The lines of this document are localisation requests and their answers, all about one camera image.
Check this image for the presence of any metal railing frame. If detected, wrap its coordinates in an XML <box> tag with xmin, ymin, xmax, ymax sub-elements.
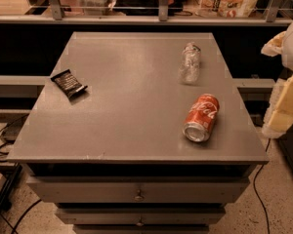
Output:
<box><xmin>0</xmin><ymin>0</ymin><xmax>293</xmax><ymax>25</ymax></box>

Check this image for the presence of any black bag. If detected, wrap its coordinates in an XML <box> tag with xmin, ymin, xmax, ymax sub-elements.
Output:
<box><xmin>113</xmin><ymin>0</ymin><xmax>186</xmax><ymax>16</ymax></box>

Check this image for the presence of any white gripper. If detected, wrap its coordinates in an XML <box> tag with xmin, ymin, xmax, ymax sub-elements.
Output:
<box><xmin>261</xmin><ymin>21</ymin><xmax>293</xmax><ymax>138</ymax></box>

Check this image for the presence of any grey drawer cabinet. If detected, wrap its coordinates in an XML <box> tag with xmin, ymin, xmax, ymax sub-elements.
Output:
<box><xmin>9</xmin><ymin>32</ymin><xmax>268</xmax><ymax>234</ymax></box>

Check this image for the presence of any black rxbar chocolate wrapper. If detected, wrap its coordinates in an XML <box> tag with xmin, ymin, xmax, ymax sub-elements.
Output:
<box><xmin>51</xmin><ymin>69</ymin><xmax>88</xmax><ymax>98</ymax></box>

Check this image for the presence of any clear plastic water bottle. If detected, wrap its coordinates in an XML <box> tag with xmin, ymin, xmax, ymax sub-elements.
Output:
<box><xmin>179</xmin><ymin>42</ymin><xmax>201</xmax><ymax>85</ymax></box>

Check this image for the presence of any black floor cables left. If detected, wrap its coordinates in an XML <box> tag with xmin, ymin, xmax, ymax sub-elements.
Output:
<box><xmin>0</xmin><ymin>114</ymin><xmax>43</xmax><ymax>234</ymax></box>

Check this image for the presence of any red coca-cola can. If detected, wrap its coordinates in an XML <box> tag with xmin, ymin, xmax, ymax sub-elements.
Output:
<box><xmin>183</xmin><ymin>94</ymin><xmax>220</xmax><ymax>142</ymax></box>

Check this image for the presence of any black floor cable right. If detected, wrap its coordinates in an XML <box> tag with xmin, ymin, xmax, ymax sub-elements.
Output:
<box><xmin>252</xmin><ymin>138</ymin><xmax>272</xmax><ymax>234</ymax></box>

